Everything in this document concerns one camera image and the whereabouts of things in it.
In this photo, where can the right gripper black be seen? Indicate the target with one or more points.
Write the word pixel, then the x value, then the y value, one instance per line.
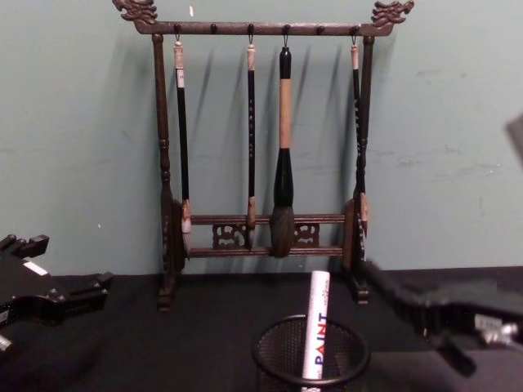
pixel 466 310

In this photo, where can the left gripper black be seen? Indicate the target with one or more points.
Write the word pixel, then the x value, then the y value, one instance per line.
pixel 16 286

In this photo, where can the white paint marker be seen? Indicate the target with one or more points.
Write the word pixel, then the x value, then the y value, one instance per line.
pixel 320 302

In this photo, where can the black table cloth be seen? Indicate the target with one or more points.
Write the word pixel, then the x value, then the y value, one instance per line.
pixel 163 351

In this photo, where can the dark carved wooden brush rack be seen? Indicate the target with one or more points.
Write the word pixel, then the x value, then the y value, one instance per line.
pixel 160 122

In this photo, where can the black brush with white label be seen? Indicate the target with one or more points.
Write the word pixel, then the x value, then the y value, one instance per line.
pixel 182 122

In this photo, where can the large tan and black brush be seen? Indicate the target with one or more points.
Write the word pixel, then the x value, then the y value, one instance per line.
pixel 285 171

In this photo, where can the black brush with pale cap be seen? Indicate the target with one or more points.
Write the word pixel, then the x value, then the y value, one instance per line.
pixel 357 85

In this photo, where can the thin black calligraphy brush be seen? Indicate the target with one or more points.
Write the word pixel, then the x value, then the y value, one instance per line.
pixel 251 122

